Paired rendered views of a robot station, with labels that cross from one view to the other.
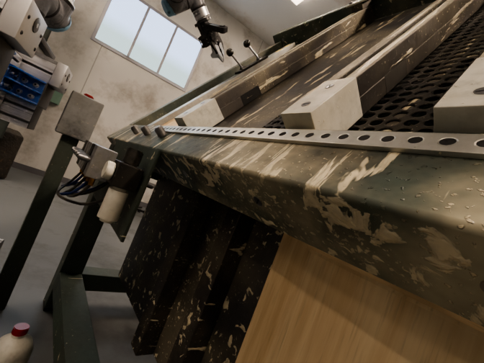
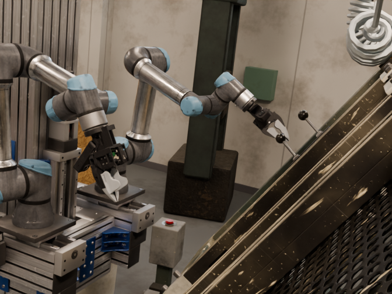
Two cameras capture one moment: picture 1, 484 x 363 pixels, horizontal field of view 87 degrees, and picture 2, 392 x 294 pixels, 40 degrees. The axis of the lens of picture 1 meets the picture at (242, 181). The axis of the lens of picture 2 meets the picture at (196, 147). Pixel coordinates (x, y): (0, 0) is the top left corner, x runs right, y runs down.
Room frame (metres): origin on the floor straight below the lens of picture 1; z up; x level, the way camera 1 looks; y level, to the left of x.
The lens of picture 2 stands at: (-0.20, -1.11, 1.85)
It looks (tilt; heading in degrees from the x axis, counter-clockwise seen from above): 14 degrees down; 53
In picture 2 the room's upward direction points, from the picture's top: 6 degrees clockwise
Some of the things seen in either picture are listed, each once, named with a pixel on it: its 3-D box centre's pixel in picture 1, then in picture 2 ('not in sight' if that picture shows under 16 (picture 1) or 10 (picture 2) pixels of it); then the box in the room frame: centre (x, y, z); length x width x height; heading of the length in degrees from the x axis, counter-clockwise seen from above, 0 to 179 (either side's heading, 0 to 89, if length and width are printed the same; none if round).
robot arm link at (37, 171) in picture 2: not in sight; (33, 178); (0.46, 0.73, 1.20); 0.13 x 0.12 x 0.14; 15
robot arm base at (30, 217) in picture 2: not in sight; (33, 208); (0.46, 0.73, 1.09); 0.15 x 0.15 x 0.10
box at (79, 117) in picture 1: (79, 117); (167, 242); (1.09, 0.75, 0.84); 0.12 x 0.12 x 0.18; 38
